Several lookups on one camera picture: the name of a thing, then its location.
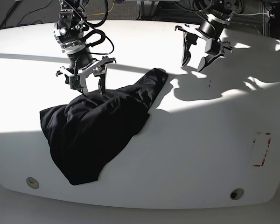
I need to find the red tape rectangle marking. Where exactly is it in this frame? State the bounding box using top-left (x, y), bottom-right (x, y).
top-left (250, 132), bottom-right (271, 167)

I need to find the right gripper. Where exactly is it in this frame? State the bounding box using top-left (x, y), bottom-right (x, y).
top-left (56, 52), bottom-right (116, 96)

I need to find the black t-shirt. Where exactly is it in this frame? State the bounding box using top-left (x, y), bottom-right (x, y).
top-left (40, 68), bottom-right (168, 185)

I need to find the yellow cable on floor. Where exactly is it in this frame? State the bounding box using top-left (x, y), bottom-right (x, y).
top-left (86, 0), bottom-right (115, 17)

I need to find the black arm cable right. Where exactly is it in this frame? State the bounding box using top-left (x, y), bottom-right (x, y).
top-left (83, 0), bottom-right (115, 56)

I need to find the left table grommet hole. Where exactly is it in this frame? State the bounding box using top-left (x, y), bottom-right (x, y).
top-left (26, 177), bottom-right (40, 189)

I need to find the right table grommet hole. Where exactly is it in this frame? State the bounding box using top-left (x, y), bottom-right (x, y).
top-left (230, 188), bottom-right (244, 200)

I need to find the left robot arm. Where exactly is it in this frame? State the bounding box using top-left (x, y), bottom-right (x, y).
top-left (175, 0), bottom-right (239, 72)

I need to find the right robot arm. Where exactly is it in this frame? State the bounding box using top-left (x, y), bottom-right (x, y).
top-left (54, 0), bottom-right (116, 96)

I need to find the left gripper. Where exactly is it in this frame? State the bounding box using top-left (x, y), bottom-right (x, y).
top-left (175, 16), bottom-right (233, 72)

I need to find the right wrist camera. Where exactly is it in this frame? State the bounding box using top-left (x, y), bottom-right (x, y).
top-left (69, 75), bottom-right (82, 90)

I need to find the table grommet hole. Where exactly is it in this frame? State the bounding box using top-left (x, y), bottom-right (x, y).
top-left (230, 188), bottom-right (244, 200)
top-left (26, 177), bottom-right (40, 189)

